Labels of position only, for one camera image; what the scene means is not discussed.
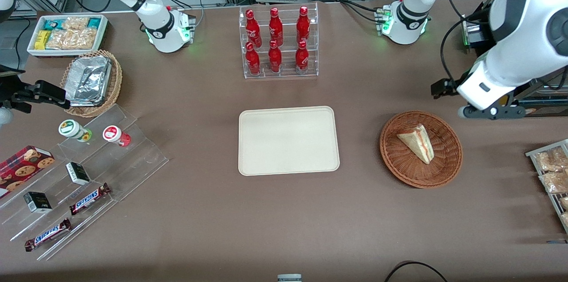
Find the clear acrylic tiered shelf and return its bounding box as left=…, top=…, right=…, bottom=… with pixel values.
left=0, top=104, right=170, bottom=261

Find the red cookie box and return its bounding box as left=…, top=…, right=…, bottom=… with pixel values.
left=0, top=145, right=55, bottom=199

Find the tan wicker basket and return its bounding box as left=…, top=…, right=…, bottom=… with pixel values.
left=60, top=50, right=123, bottom=118

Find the red lid snack cup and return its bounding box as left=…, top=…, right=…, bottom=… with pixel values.
left=103, top=125, right=131, bottom=147

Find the triangular sandwich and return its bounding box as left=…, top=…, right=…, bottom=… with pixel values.
left=396, top=124, right=434, bottom=165

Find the green lid snack cup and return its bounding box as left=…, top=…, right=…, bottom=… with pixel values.
left=59, top=119, right=93, bottom=142

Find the white snack tray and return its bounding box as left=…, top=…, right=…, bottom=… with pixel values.
left=27, top=15, right=108, bottom=58

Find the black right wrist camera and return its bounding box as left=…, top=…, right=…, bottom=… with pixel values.
left=0, top=79, right=71, bottom=113

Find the brown wicker basket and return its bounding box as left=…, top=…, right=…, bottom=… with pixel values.
left=379, top=110, right=463, bottom=189

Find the small black box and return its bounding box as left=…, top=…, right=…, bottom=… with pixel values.
left=24, top=192, right=53, bottom=214
left=66, top=162, right=91, bottom=186

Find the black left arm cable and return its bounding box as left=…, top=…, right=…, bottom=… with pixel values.
left=439, top=3, right=493, bottom=83

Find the clear acrylic bottle rack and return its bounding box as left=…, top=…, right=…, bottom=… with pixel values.
left=240, top=3, right=319, bottom=79

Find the red cola bottle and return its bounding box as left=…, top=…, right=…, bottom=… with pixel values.
left=268, top=8, right=284, bottom=45
left=245, top=9, right=262, bottom=47
left=296, top=6, right=311, bottom=44
left=268, top=40, right=283, bottom=73
left=245, top=42, right=261, bottom=75
left=295, top=40, right=309, bottom=74

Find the aluminium foil container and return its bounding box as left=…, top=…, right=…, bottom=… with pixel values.
left=65, top=56, right=112, bottom=106

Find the yellow snack packet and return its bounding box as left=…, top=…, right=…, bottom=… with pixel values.
left=35, top=30, right=52, bottom=50

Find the metal tray of pastries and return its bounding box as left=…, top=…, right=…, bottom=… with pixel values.
left=525, top=139, right=568, bottom=234

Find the Snickers chocolate bar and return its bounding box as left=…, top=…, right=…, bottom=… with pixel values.
left=69, top=183, right=111, bottom=215
left=24, top=218, right=72, bottom=252

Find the clear bag of crackers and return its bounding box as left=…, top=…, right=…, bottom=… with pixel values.
left=46, top=28, right=97, bottom=50
left=62, top=16, right=90, bottom=31

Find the beige plastic tray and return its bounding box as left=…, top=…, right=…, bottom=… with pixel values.
left=238, top=106, right=340, bottom=176

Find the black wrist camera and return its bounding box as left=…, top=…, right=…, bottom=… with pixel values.
left=430, top=77, right=460, bottom=99
left=0, top=79, right=71, bottom=113

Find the black food warmer display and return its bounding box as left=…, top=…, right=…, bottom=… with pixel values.
left=461, top=15, right=568, bottom=118

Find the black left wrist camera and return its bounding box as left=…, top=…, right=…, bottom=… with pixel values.
left=430, top=77, right=460, bottom=99

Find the black table cable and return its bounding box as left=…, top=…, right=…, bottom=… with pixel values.
left=384, top=261, right=449, bottom=282

